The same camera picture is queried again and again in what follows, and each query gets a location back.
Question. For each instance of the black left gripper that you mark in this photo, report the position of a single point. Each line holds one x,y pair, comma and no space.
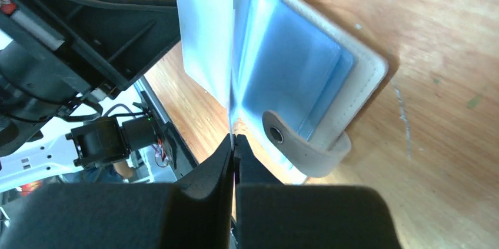
62,48

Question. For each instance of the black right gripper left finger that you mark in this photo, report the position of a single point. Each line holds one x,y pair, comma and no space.
193,212

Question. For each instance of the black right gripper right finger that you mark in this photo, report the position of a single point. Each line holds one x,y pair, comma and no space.
271,214

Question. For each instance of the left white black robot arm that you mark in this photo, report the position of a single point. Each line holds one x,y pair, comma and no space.
81,140

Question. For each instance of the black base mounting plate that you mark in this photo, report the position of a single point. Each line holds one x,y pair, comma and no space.
172,159

